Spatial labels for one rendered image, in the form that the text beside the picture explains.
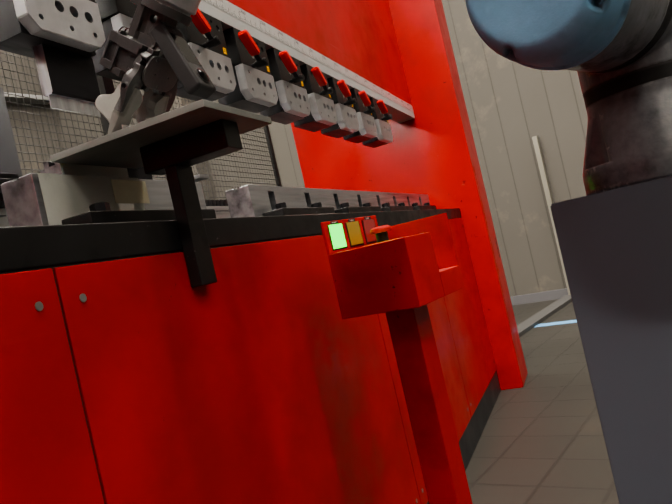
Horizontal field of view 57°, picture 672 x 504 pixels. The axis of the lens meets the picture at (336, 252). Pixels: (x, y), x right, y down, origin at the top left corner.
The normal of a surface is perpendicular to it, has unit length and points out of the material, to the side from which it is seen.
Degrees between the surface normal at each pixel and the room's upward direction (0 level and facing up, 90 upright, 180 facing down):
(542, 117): 90
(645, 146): 73
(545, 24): 97
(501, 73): 90
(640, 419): 90
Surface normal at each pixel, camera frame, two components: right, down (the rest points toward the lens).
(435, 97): -0.37, 0.07
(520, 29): -0.67, 0.26
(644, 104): -0.59, -0.18
